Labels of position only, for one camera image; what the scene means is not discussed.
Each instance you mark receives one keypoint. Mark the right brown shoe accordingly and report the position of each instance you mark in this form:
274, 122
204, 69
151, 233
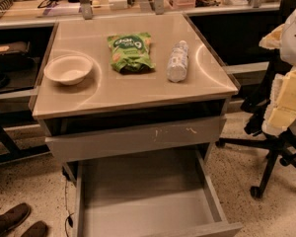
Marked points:
38, 229

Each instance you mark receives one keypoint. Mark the grey drawer cabinet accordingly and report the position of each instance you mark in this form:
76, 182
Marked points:
107, 99

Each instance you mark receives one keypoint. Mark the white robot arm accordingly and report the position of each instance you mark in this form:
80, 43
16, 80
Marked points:
283, 38

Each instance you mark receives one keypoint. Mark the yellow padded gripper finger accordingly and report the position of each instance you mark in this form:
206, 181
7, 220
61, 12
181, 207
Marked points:
281, 111

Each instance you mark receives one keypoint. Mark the grey top drawer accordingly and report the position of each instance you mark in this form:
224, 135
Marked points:
135, 139

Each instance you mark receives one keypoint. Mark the white paper bowl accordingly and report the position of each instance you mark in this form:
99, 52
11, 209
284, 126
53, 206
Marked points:
68, 69

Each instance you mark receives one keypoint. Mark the grey metal frame post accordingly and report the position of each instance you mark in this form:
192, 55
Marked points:
86, 9

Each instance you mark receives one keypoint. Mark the open grey middle drawer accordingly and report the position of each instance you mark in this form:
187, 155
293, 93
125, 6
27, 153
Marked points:
163, 193

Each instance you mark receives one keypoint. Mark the black office chair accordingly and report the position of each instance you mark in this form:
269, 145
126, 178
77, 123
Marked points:
281, 148

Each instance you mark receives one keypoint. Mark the green rice chip bag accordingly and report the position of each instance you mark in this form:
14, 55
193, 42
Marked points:
130, 52

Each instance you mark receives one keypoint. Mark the clear plastic water bottle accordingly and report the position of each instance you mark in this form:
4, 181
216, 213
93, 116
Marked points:
178, 62

